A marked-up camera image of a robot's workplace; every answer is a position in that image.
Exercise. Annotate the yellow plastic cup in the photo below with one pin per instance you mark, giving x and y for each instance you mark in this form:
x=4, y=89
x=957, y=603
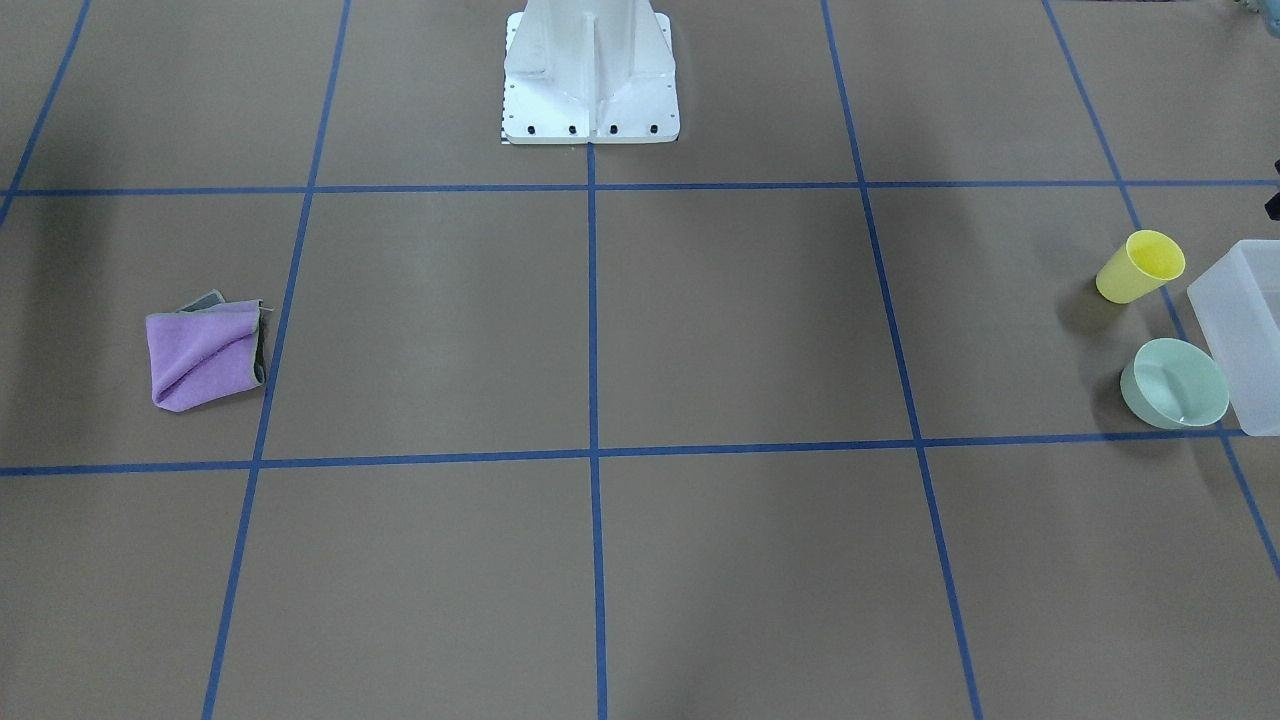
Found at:
x=1146, y=262

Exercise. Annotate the mint green bowl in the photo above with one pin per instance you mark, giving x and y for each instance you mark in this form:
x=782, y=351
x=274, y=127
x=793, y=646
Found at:
x=1173, y=385

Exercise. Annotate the purple microfiber cloth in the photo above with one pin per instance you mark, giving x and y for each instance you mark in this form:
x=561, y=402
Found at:
x=209, y=349

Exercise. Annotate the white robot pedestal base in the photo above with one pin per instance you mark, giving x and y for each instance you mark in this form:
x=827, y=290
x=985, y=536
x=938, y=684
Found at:
x=579, y=72

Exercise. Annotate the clear plastic storage box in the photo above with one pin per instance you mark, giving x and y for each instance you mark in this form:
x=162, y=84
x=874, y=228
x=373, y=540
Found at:
x=1236, y=302

